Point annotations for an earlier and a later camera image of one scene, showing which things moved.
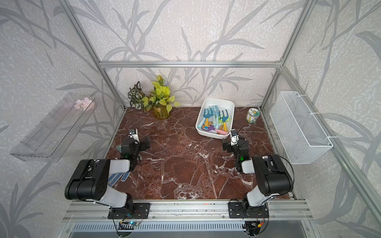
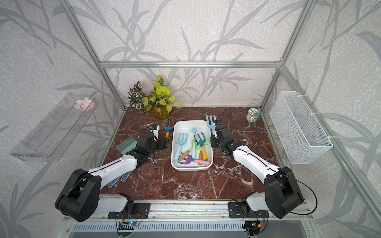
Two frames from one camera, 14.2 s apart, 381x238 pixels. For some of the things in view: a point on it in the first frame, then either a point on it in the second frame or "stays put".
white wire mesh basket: (304, 141) stays put
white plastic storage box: (228, 105) -> (183, 127)
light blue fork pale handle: (215, 112) -> (211, 125)
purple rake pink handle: (211, 128) -> (189, 159)
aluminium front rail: (183, 211) stays put
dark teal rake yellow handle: (223, 118) -> (202, 143)
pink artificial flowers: (86, 104) stays put
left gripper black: (143, 148) -> (166, 143)
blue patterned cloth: (113, 178) stays put
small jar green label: (252, 115) stays put
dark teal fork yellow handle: (206, 115) -> (168, 128)
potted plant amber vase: (159, 101) stays put
